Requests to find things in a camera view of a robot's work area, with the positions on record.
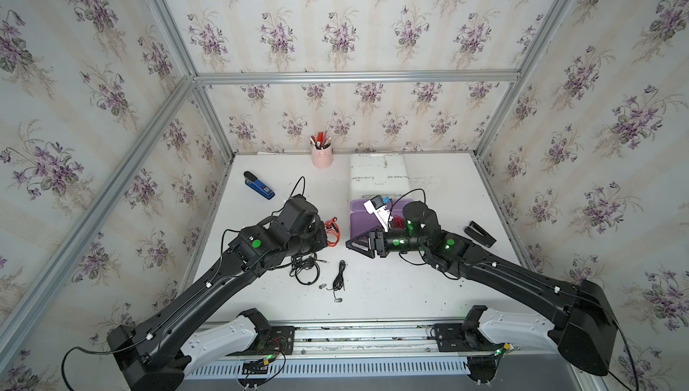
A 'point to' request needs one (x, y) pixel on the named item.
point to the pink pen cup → (321, 151)
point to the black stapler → (480, 234)
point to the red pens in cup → (321, 142)
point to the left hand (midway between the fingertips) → (334, 239)
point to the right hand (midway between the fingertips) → (355, 245)
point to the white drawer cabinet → (377, 174)
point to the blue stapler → (256, 184)
